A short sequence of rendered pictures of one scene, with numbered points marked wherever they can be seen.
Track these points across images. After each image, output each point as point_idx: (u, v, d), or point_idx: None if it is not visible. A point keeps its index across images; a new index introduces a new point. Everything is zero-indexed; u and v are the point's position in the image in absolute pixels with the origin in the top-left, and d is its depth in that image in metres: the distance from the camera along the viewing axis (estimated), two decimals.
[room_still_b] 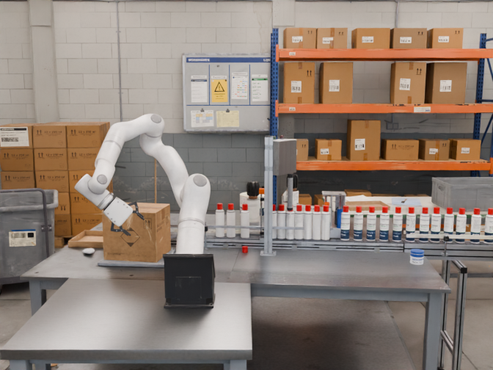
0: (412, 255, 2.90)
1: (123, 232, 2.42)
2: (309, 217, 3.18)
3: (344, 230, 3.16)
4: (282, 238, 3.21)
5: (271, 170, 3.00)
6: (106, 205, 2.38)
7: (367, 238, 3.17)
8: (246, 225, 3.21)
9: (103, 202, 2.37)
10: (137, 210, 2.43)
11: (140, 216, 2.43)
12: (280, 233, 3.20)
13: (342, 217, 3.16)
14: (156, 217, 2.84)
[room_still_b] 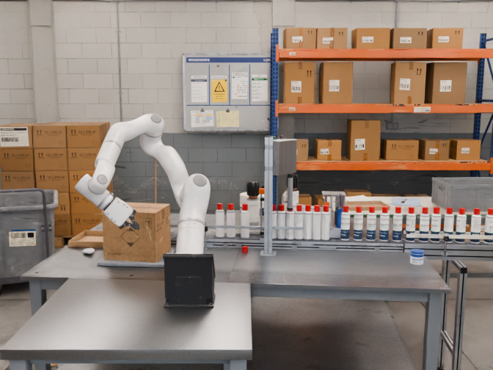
0: (412, 255, 2.90)
1: (131, 226, 2.43)
2: (309, 217, 3.18)
3: (344, 230, 3.16)
4: (282, 238, 3.21)
5: (271, 170, 3.00)
6: (106, 205, 2.38)
7: (367, 238, 3.17)
8: (246, 225, 3.21)
9: (103, 202, 2.37)
10: (133, 219, 2.43)
11: (136, 225, 2.42)
12: (280, 233, 3.20)
13: (342, 217, 3.16)
14: (156, 217, 2.84)
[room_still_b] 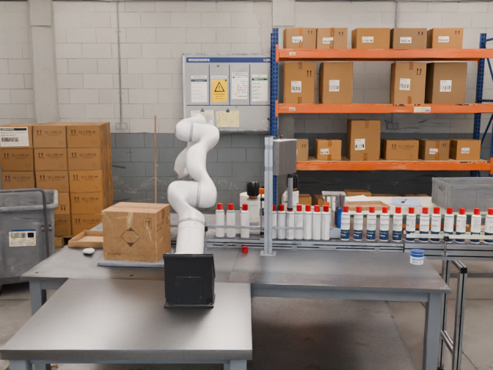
0: (412, 255, 2.90)
1: None
2: (309, 217, 3.18)
3: (344, 230, 3.16)
4: (282, 238, 3.21)
5: (271, 170, 3.00)
6: None
7: (367, 238, 3.17)
8: (246, 225, 3.21)
9: None
10: None
11: None
12: (280, 233, 3.20)
13: (342, 217, 3.16)
14: (156, 217, 2.84)
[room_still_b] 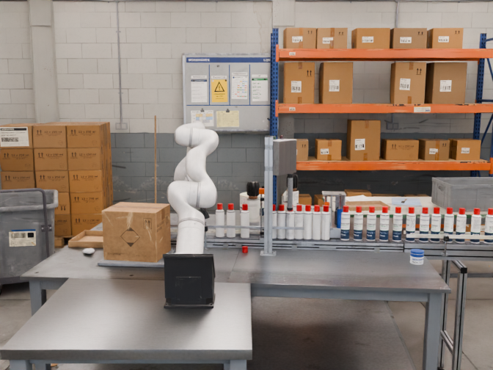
0: (412, 255, 2.90)
1: None
2: (309, 217, 3.18)
3: (344, 230, 3.16)
4: (282, 238, 3.21)
5: (271, 170, 3.00)
6: None
7: (367, 238, 3.17)
8: (246, 225, 3.21)
9: None
10: (202, 211, 3.23)
11: (202, 215, 3.25)
12: (280, 233, 3.20)
13: (342, 217, 3.16)
14: (156, 217, 2.84)
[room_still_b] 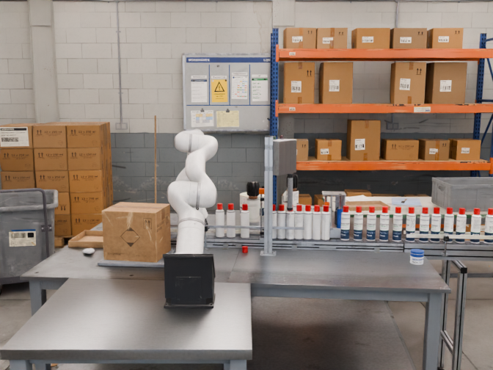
0: (412, 255, 2.90)
1: None
2: (309, 217, 3.18)
3: (344, 230, 3.16)
4: (282, 238, 3.21)
5: (271, 170, 3.00)
6: None
7: (367, 238, 3.17)
8: (246, 225, 3.21)
9: None
10: None
11: None
12: (280, 233, 3.20)
13: (342, 217, 3.16)
14: (156, 217, 2.84)
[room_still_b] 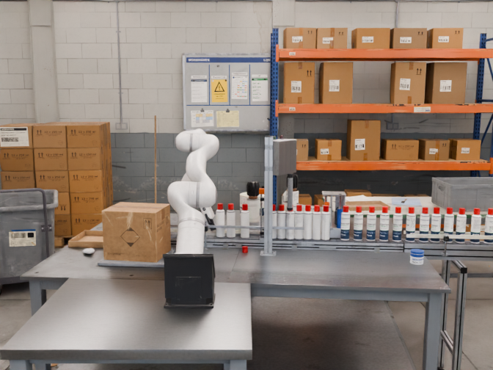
0: (412, 255, 2.90)
1: None
2: (309, 217, 3.18)
3: (344, 230, 3.16)
4: (282, 238, 3.21)
5: (271, 170, 3.00)
6: None
7: (367, 238, 3.17)
8: (246, 225, 3.21)
9: None
10: (209, 223, 3.24)
11: (209, 227, 3.25)
12: (280, 233, 3.20)
13: (342, 217, 3.16)
14: (156, 217, 2.84)
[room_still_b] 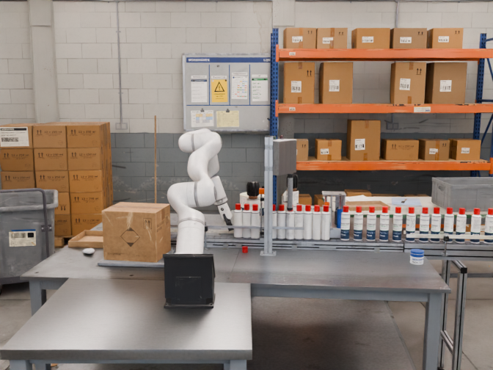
0: (412, 255, 2.90)
1: None
2: (309, 217, 3.18)
3: (344, 230, 3.16)
4: (282, 238, 3.21)
5: (271, 170, 3.00)
6: (216, 204, 3.24)
7: (367, 238, 3.17)
8: (256, 225, 3.20)
9: None
10: (227, 223, 3.23)
11: (227, 227, 3.24)
12: (280, 233, 3.20)
13: (342, 217, 3.16)
14: (156, 217, 2.84)
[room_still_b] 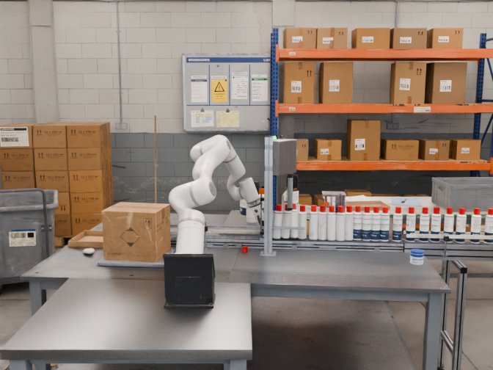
0: (412, 255, 2.90)
1: None
2: (333, 218, 3.15)
3: (355, 230, 3.17)
4: (301, 238, 3.20)
5: (271, 170, 3.00)
6: None
7: (372, 238, 3.16)
8: (285, 225, 3.18)
9: (246, 202, 3.23)
10: (260, 225, 3.23)
11: None
12: (299, 233, 3.20)
13: (354, 216, 3.17)
14: (156, 217, 2.84)
